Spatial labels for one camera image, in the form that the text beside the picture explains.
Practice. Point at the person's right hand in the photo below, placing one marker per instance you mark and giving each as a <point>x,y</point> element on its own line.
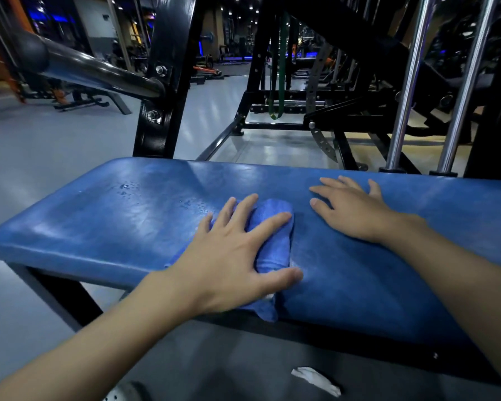
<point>359,212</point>

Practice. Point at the person's left hand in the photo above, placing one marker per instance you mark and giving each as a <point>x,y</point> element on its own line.
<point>221,267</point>

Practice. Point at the blue microfibre cloth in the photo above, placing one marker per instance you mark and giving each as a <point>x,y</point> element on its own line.
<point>275,233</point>

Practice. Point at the blue bench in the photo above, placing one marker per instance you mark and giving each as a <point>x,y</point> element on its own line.
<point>108,221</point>

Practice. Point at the person's right forearm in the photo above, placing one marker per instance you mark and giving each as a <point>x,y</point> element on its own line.
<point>463,283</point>

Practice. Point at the person's left forearm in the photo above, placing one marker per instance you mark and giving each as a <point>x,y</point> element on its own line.
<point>87,350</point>

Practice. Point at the person's white shoe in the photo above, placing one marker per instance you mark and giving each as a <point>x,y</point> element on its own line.
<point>125,392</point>

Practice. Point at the grey perforated adjustment plate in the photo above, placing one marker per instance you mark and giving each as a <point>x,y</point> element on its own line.
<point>315,79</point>

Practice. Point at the chrome guide rod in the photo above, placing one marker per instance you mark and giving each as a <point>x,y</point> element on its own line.
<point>411,79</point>
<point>469,79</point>

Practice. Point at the white crumpled paper scrap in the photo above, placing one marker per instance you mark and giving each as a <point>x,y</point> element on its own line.
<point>315,380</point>

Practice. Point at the black machine upright column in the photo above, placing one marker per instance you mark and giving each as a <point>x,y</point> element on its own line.
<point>497,121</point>

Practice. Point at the green resistance band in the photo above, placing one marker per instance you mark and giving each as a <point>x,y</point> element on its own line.
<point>284,58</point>

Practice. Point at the black gym machine frame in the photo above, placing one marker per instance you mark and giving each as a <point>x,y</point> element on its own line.
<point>167,79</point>
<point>256,58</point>

